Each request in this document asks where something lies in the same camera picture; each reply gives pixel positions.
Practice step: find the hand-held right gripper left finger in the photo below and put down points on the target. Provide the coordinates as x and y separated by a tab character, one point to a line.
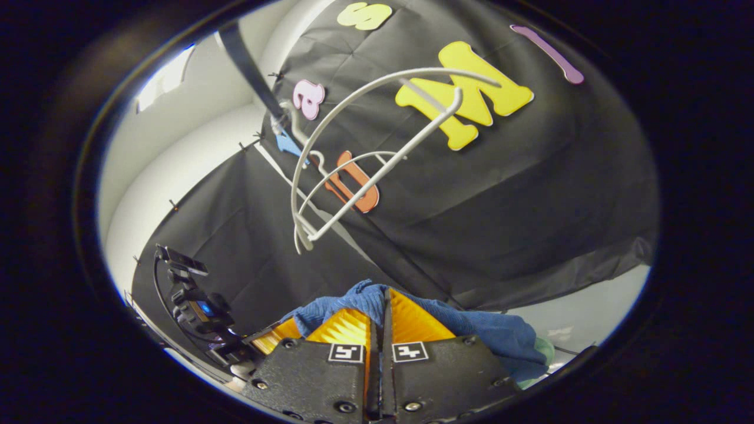
312	377

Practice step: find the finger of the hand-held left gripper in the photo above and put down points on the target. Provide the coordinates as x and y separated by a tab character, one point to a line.
277	338

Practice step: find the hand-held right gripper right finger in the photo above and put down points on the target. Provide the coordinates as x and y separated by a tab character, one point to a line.
447	377

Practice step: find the blue jacket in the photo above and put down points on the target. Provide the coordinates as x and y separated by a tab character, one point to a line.
495	335

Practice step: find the white plastic hanger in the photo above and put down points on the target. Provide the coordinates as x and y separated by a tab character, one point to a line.
377	152

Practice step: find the white hanger with taped hook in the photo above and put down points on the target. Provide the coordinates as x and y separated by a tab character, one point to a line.
412	139

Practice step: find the black clothes rack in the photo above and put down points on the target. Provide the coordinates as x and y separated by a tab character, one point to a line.
247	65

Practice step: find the row of black cloth clips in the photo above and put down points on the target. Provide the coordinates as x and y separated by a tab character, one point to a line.
274	75

